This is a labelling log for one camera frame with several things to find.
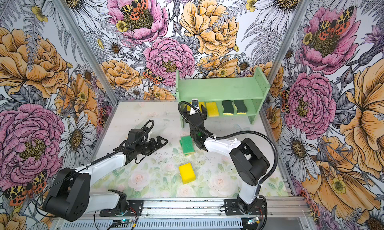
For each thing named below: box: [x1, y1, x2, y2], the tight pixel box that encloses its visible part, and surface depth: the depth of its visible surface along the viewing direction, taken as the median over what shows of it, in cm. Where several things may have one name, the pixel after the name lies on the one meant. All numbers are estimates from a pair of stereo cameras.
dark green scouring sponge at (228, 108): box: [222, 100, 234, 115], surface depth 101 cm
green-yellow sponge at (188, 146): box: [180, 135, 195, 154], surface depth 94 cm
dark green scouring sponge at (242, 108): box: [234, 100, 248, 115], surface depth 101 cm
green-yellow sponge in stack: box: [179, 142, 195, 157], surface depth 93 cm
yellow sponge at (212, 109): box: [206, 102, 220, 117], surface depth 99 cm
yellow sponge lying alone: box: [178, 162, 196, 185], surface depth 84 cm
